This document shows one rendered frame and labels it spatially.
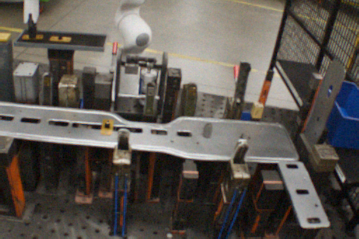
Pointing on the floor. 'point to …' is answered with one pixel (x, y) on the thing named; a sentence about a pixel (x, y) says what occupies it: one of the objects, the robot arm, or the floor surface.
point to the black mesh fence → (339, 199)
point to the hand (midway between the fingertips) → (32, 31)
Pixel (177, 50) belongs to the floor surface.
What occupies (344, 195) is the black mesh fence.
